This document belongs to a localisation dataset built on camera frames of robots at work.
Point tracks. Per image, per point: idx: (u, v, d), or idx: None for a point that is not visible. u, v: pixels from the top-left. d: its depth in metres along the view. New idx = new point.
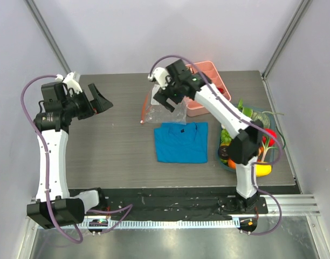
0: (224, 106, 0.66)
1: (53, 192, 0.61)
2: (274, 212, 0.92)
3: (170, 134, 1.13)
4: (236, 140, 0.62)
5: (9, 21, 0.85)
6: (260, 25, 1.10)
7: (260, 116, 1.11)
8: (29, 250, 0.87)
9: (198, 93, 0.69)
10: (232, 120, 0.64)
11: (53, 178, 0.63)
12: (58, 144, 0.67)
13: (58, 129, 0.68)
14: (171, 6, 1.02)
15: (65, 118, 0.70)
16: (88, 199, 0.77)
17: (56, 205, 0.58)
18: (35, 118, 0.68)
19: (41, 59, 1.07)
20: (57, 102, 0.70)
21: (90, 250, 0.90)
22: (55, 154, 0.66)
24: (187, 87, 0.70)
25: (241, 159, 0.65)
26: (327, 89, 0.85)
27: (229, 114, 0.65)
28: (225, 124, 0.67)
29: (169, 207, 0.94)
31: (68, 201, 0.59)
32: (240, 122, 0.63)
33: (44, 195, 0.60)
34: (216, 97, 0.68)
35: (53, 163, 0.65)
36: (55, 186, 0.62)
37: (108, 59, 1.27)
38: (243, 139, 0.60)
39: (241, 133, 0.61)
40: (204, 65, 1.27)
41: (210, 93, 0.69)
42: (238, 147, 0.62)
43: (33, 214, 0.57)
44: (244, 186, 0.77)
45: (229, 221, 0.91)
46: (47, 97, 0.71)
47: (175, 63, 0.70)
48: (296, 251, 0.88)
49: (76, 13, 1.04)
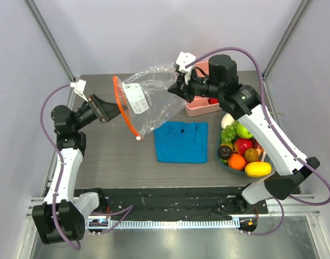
0: (276, 136, 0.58)
1: (60, 197, 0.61)
2: (274, 212, 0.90)
3: (170, 134, 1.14)
4: (288, 181, 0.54)
5: (9, 21, 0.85)
6: (260, 24, 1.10)
7: None
8: (29, 250, 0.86)
9: (248, 116, 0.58)
10: (285, 155, 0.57)
11: (62, 184, 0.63)
12: (73, 159, 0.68)
13: (76, 147, 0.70)
14: (171, 6, 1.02)
15: (83, 140, 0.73)
16: (88, 206, 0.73)
17: (60, 209, 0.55)
18: (58, 141, 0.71)
19: (41, 58, 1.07)
20: (71, 129, 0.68)
21: (90, 250, 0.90)
22: (69, 168, 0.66)
24: (233, 104, 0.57)
25: (282, 197, 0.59)
26: (327, 89, 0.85)
27: (282, 149, 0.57)
28: (274, 157, 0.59)
29: (169, 207, 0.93)
31: (73, 209, 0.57)
32: (295, 160, 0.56)
33: (51, 197, 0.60)
34: (269, 124, 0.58)
35: (65, 174, 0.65)
36: (63, 191, 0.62)
37: (108, 60, 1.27)
38: (297, 182, 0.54)
39: (296, 176, 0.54)
40: (206, 66, 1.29)
41: (261, 118, 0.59)
42: (287, 187, 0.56)
43: (37, 216, 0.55)
44: (257, 197, 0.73)
45: (229, 221, 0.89)
46: (59, 128, 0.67)
47: (227, 69, 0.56)
48: (296, 252, 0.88)
49: (76, 13, 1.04)
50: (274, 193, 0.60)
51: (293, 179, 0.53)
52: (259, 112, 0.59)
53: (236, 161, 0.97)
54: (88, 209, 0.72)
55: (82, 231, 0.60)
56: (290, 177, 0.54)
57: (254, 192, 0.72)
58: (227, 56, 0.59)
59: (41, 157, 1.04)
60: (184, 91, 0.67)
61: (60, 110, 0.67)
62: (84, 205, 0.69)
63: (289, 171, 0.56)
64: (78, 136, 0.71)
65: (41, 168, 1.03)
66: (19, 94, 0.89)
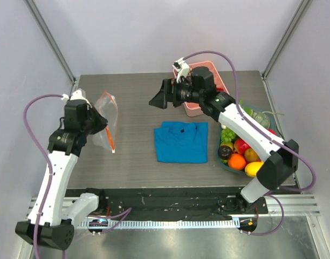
0: (251, 125, 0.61)
1: (44, 217, 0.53)
2: (275, 212, 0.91)
3: (170, 134, 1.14)
4: (268, 163, 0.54)
5: (9, 21, 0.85)
6: (260, 24, 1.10)
7: (261, 116, 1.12)
8: (29, 250, 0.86)
9: (222, 114, 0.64)
10: (261, 141, 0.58)
11: (48, 202, 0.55)
12: (63, 168, 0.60)
13: (70, 144, 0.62)
14: (171, 6, 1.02)
15: (79, 140, 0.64)
16: (84, 210, 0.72)
17: (42, 232, 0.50)
18: (51, 137, 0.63)
19: (42, 58, 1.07)
20: (77, 122, 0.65)
21: (89, 250, 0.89)
22: (57, 178, 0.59)
24: (210, 108, 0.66)
25: (273, 184, 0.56)
26: (326, 88, 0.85)
27: (258, 135, 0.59)
28: (254, 146, 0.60)
29: (169, 207, 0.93)
31: (56, 233, 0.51)
32: (271, 143, 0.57)
33: (35, 216, 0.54)
34: (242, 117, 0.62)
35: (53, 186, 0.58)
36: (48, 211, 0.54)
37: (107, 60, 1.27)
38: (277, 163, 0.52)
39: (274, 155, 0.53)
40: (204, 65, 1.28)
41: (235, 114, 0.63)
42: (270, 172, 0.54)
43: (21, 233, 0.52)
44: (255, 196, 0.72)
45: (229, 221, 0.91)
46: (68, 116, 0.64)
47: (205, 77, 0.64)
48: (296, 251, 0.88)
49: (76, 13, 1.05)
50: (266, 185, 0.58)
51: (271, 160, 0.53)
52: (233, 109, 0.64)
53: (236, 161, 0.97)
54: (83, 213, 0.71)
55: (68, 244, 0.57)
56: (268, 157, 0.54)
57: (252, 191, 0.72)
58: (206, 67, 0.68)
59: (41, 157, 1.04)
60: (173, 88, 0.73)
61: (76, 100, 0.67)
62: (80, 210, 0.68)
63: (268, 154, 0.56)
64: (76, 134, 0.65)
65: (41, 168, 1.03)
66: (19, 94, 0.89)
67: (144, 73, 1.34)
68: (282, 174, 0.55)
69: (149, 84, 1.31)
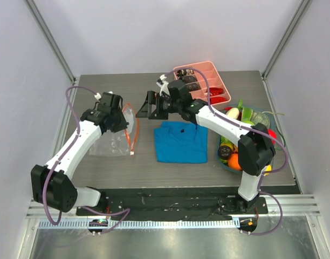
0: (222, 119, 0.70)
1: (60, 166, 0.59)
2: (274, 212, 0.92)
3: (170, 134, 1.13)
4: (240, 145, 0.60)
5: (9, 21, 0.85)
6: (260, 25, 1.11)
7: (261, 116, 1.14)
8: (29, 250, 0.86)
9: (198, 115, 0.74)
10: (232, 129, 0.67)
11: (68, 154, 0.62)
12: (89, 134, 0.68)
13: (99, 120, 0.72)
14: (171, 6, 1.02)
15: (107, 120, 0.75)
16: (87, 196, 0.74)
17: (55, 179, 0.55)
18: (85, 112, 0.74)
19: (42, 58, 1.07)
20: (109, 106, 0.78)
21: (89, 250, 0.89)
22: (82, 140, 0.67)
24: (188, 114, 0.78)
25: (253, 167, 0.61)
26: (326, 88, 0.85)
27: (228, 125, 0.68)
28: (229, 136, 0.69)
29: (169, 207, 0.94)
31: (67, 185, 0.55)
32: (240, 129, 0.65)
33: (53, 163, 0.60)
34: (214, 114, 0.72)
35: (76, 144, 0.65)
36: (66, 162, 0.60)
37: (107, 60, 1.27)
38: (248, 144, 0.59)
39: (243, 138, 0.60)
40: (204, 65, 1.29)
41: (208, 112, 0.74)
42: (245, 154, 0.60)
43: (35, 175, 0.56)
44: (248, 191, 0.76)
45: (229, 221, 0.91)
46: (103, 101, 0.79)
47: (179, 89, 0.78)
48: (297, 252, 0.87)
49: (76, 13, 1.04)
50: (247, 169, 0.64)
51: (241, 142, 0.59)
52: (206, 110, 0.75)
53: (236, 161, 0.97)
54: (84, 199, 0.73)
55: (69, 206, 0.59)
56: (239, 141, 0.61)
57: (245, 185, 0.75)
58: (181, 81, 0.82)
59: (41, 157, 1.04)
60: (156, 101, 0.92)
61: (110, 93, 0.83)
62: (83, 190, 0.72)
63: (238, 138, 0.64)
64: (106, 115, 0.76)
65: None
66: (19, 94, 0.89)
67: (144, 74, 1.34)
68: (256, 156, 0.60)
69: (149, 84, 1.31)
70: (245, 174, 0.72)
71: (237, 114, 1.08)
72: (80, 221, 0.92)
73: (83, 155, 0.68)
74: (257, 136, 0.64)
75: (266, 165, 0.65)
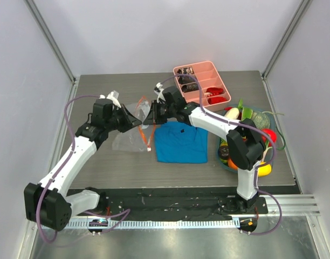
0: (213, 118, 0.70)
1: (54, 184, 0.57)
2: (274, 212, 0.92)
3: (170, 134, 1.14)
4: (229, 140, 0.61)
5: (9, 21, 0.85)
6: (260, 25, 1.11)
7: (261, 116, 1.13)
8: (29, 250, 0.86)
9: (190, 116, 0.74)
10: (221, 125, 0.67)
11: (62, 172, 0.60)
12: (84, 150, 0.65)
13: (93, 138, 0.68)
14: (172, 5, 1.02)
15: (102, 135, 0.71)
16: (82, 204, 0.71)
17: (47, 197, 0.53)
18: (80, 128, 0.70)
19: (42, 58, 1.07)
20: (102, 119, 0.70)
21: (89, 250, 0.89)
22: (76, 157, 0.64)
24: (182, 116, 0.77)
25: (244, 161, 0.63)
26: (327, 88, 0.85)
27: (219, 122, 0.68)
28: (220, 134, 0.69)
29: (169, 207, 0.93)
31: (61, 203, 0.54)
32: (229, 125, 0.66)
33: (47, 181, 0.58)
34: (205, 114, 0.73)
35: (70, 161, 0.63)
36: (60, 180, 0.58)
37: (107, 60, 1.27)
38: (236, 137, 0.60)
39: (232, 132, 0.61)
40: (204, 65, 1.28)
41: (200, 113, 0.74)
42: (234, 148, 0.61)
43: (28, 193, 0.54)
44: (246, 189, 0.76)
45: (229, 221, 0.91)
46: (95, 112, 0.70)
47: (172, 94, 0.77)
48: (297, 252, 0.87)
49: (76, 12, 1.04)
50: (239, 164, 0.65)
51: (229, 136, 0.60)
52: (198, 110, 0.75)
53: None
54: (82, 206, 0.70)
55: (63, 224, 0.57)
56: (227, 135, 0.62)
57: (242, 183, 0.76)
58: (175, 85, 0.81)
59: (41, 157, 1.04)
60: (153, 107, 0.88)
61: (103, 99, 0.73)
62: (80, 200, 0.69)
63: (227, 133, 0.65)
64: (100, 129, 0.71)
65: (41, 169, 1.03)
66: (19, 94, 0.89)
67: (144, 74, 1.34)
68: (246, 149, 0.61)
69: (149, 84, 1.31)
70: (240, 170, 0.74)
71: (237, 114, 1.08)
72: (80, 221, 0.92)
73: (78, 170, 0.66)
74: (246, 130, 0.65)
75: (257, 159, 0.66)
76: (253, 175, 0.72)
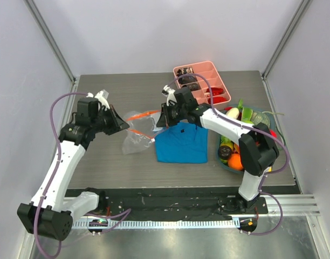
0: (225, 121, 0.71)
1: (47, 200, 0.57)
2: (274, 212, 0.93)
3: (170, 135, 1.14)
4: (241, 143, 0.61)
5: (9, 21, 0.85)
6: (260, 25, 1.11)
7: (261, 116, 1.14)
8: (29, 250, 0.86)
9: (201, 117, 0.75)
10: (234, 129, 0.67)
11: (53, 186, 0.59)
12: (71, 157, 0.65)
13: (77, 142, 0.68)
14: (172, 5, 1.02)
15: (88, 135, 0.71)
16: (84, 206, 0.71)
17: (43, 215, 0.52)
18: (63, 128, 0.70)
19: (42, 56, 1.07)
20: (88, 117, 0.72)
21: (89, 250, 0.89)
22: (63, 167, 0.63)
24: (193, 117, 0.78)
25: (255, 167, 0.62)
26: (327, 88, 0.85)
27: (231, 125, 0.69)
28: (232, 137, 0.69)
29: (169, 207, 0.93)
31: (57, 217, 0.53)
32: (241, 129, 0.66)
33: (38, 199, 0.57)
34: (217, 115, 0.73)
35: (59, 173, 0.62)
36: (52, 195, 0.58)
37: (107, 59, 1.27)
38: (248, 142, 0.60)
39: (245, 136, 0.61)
40: (204, 66, 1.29)
41: (212, 114, 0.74)
42: (246, 152, 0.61)
43: (22, 214, 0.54)
44: (249, 191, 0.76)
45: (229, 221, 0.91)
46: (80, 111, 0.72)
47: (183, 94, 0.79)
48: (297, 252, 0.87)
49: (76, 12, 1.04)
50: (250, 169, 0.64)
51: (241, 140, 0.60)
52: (210, 113, 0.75)
53: (236, 161, 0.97)
54: (83, 210, 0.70)
55: (66, 232, 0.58)
56: (240, 139, 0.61)
57: (245, 185, 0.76)
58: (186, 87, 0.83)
59: (42, 157, 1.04)
60: (164, 110, 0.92)
61: (90, 97, 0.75)
62: (80, 205, 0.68)
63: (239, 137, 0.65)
64: (86, 129, 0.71)
65: (41, 168, 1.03)
66: (19, 94, 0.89)
67: (144, 74, 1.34)
68: (258, 154, 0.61)
69: (149, 84, 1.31)
70: (247, 173, 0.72)
71: (237, 114, 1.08)
72: (81, 221, 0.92)
73: (70, 178, 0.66)
74: (259, 136, 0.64)
75: (268, 167, 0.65)
76: (259, 179, 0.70)
